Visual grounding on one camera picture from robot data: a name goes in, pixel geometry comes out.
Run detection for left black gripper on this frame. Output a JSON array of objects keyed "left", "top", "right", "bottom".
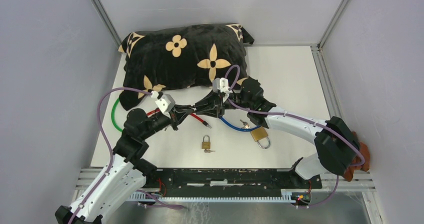
[{"left": 142, "top": 104, "right": 197, "bottom": 140}]

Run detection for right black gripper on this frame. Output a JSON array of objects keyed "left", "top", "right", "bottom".
[{"left": 194, "top": 91, "right": 250, "bottom": 121}]

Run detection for small brass padlock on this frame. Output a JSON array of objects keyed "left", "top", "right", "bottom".
[{"left": 201, "top": 135, "right": 215, "bottom": 153}]

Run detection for blue cable lock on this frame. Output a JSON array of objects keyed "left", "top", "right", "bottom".
[{"left": 219, "top": 116, "right": 261, "bottom": 132}]

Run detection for large brass padlock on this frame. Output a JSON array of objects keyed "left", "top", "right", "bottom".
[{"left": 250, "top": 126, "right": 271, "bottom": 150}]

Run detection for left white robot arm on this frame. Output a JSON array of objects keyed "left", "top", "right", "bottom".
[{"left": 54, "top": 104, "right": 195, "bottom": 224}]

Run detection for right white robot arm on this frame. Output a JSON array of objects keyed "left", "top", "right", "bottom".
[{"left": 194, "top": 77, "right": 366, "bottom": 188}]

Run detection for blue lock keys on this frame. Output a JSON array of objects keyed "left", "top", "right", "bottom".
[{"left": 240, "top": 119, "right": 251, "bottom": 129}]

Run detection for black floral pillow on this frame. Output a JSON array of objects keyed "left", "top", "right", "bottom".
[{"left": 118, "top": 23, "right": 255, "bottom": 92}]

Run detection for brown cloth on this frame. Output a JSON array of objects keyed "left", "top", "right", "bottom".
[{"left": 342, "top": 131, "right": 371, "bottom": 183}]

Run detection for red cable lock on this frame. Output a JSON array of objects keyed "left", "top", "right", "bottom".
[{"left": 147, "top": 108, "right": 212, "bottom": 129}]

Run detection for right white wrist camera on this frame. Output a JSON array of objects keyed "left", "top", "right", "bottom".
[{"left": 212, "top": 77, "right": 231, "bottom": 94}]

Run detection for green cable lock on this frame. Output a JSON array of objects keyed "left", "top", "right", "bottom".
[{"left": 110, "top": 98, "right": 123, "bottom": 132}]

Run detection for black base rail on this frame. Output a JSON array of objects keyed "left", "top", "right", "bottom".
[{"left": 141, "top": 168, "right": 323, "bottom": 203}]

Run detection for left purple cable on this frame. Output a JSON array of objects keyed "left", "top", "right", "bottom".
[{"left": 66, "top": 87, "right": 157, "bottom": 224}]

